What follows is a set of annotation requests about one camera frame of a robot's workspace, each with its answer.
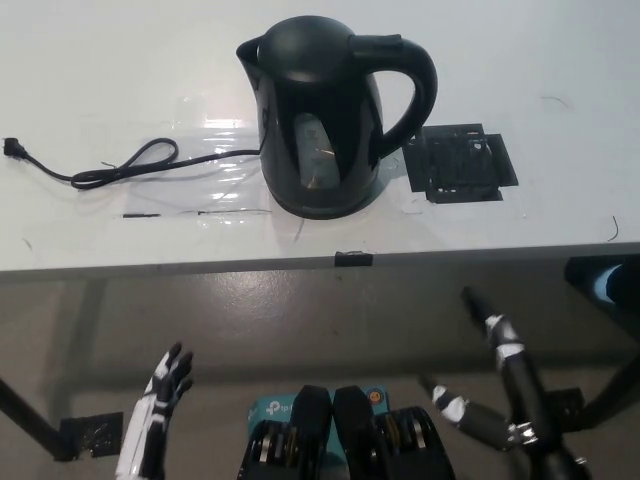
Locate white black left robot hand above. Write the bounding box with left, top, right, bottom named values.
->
left=114, top=342, right=195, bottom=480

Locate black tape square patch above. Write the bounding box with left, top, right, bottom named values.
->
left=402, top=122, right=520, bottom=204

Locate small black tape piece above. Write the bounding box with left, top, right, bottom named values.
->
left=333, top=251, right=374, bottom=268

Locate black table leg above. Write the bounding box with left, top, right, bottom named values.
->
left=0, top=377, right=71, bottom=461
left=582, top=349, right=640, bottom=431

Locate black electric kettle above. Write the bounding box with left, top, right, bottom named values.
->
left=235, top=20, right=439, bottom=215

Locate clear plastic film sheet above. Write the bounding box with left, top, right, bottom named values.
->
left=122, top=117, right=274, bottom=219

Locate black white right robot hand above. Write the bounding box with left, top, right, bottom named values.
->
left=421, top=284, right=556, bottom=454

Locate black power cord with plug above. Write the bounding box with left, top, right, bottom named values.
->
left=2, top=137, right=267, bottom=189

